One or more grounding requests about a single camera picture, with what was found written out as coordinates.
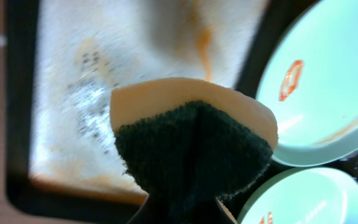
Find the green yellow scrub sponge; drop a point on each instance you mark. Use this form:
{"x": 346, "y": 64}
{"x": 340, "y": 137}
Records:
{"x": 190, "y": 144}

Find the light blue plate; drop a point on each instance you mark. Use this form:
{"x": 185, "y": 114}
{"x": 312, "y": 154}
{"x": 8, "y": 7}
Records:
{"x": 318, "y": 195}
{"x": 311, "y": 85}

